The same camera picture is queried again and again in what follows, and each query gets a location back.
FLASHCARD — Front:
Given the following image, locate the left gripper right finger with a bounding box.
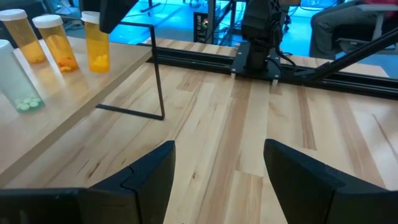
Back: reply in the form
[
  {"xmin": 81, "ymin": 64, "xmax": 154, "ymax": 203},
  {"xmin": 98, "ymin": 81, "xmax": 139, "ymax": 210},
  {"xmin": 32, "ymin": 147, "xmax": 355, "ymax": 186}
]
[{"xmin": 264, "ymin": 139, "xmax": 346, "ymax": 224}]

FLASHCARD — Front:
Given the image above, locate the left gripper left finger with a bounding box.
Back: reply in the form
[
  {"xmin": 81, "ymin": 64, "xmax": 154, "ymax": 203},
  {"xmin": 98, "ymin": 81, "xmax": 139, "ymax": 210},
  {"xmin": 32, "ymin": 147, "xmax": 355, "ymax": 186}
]
[{"xmin": 77, "ymin": 140, "xmax": 177, "ymax": 224}]

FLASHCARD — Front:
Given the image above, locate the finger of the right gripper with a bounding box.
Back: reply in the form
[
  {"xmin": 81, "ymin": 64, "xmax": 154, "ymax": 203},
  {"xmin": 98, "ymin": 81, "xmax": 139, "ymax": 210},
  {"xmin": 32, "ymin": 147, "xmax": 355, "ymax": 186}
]
[
  {"xmin": 79, "ymin": 0, "xmax": 101, "ymax": 13},
  {"xmin": 99, "ymin": 0, "xmax": 139, "ymax": 34}
]

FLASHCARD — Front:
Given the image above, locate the slim orange pill bottle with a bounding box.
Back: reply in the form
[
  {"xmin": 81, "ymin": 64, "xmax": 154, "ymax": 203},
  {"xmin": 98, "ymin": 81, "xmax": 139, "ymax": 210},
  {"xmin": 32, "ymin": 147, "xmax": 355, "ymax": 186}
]
[
  {"xmin": 32, "ymin": 14, "xmax": 80, "ymax": 73},
  {"xmin": 80, "ymin": 11, "xmax": 111, "ymax": 74},
  {"xmin": 0, "ymin": 8, "xmax": 47, "ymax": 65}
]

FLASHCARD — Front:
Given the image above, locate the teal pill bottle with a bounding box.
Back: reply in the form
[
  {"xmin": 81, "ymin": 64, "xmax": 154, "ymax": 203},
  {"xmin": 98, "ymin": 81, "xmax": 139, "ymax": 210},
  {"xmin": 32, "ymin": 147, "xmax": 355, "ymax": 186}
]
[{"xmin": 0, "ymin": 39, "xmax": 45, "ymax": 113}]

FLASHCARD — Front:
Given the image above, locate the wooden shelf with black legs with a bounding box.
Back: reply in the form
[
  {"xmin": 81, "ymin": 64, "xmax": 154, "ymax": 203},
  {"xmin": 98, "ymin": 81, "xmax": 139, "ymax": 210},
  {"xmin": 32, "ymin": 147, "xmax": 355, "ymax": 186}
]
[{"xmin": 0, "ymin": 14, "xmax": 165, "ymax": 189}]

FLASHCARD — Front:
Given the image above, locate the black computer tower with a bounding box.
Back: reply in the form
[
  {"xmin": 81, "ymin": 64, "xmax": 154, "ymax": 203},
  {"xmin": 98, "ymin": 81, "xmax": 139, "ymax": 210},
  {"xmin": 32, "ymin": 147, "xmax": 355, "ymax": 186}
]
[{"xmin": 193, "ymin": 11, "xmax": 210, "ymax": 43}]

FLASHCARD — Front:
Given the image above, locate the person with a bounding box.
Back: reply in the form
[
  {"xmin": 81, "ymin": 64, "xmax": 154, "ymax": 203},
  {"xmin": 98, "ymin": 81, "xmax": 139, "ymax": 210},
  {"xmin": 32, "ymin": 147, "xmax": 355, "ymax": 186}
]
[{"xmin": 309, "ymin": 0, "xmax": 398, "ymax": 60}]

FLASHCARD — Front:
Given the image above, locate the grey office chair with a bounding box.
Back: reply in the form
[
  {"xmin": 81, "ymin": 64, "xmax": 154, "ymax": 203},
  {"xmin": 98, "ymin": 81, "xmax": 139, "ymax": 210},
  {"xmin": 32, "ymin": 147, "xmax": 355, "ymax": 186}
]
[{"xmin": 334, "ymin": 3, "xmax": 398, "ymax": 54}]

